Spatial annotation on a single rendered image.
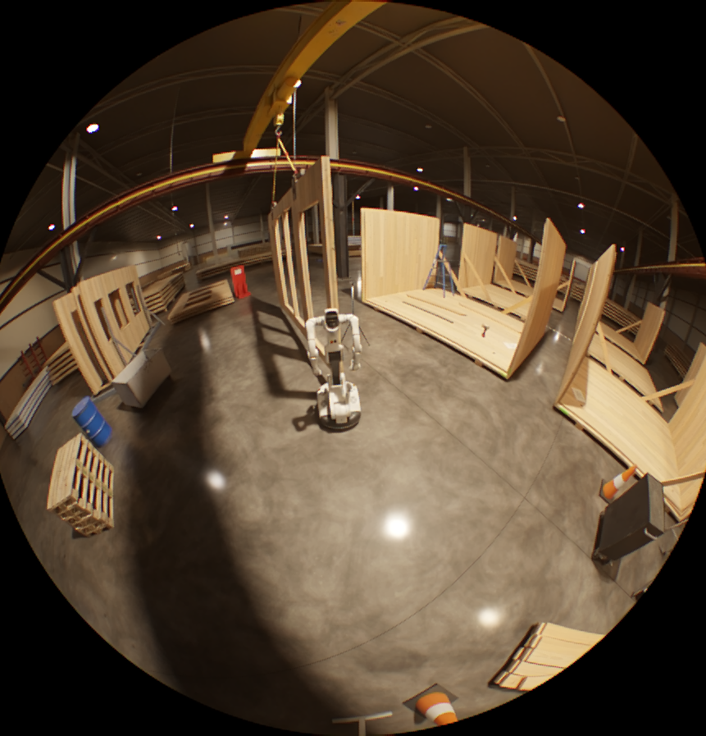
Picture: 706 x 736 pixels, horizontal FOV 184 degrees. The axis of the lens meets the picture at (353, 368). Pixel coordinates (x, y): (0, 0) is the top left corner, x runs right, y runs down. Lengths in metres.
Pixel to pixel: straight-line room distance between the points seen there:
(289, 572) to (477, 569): 1.79
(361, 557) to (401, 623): 0.81
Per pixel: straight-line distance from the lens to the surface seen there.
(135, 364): 5.79
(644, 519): 3.26
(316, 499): 2.50
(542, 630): 2.89
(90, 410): 5.23
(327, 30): 4.68
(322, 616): 2.38
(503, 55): 11.82
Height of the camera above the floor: 2.32
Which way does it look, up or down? 36 degrees down
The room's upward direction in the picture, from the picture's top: 2 degrees counter-clockwise
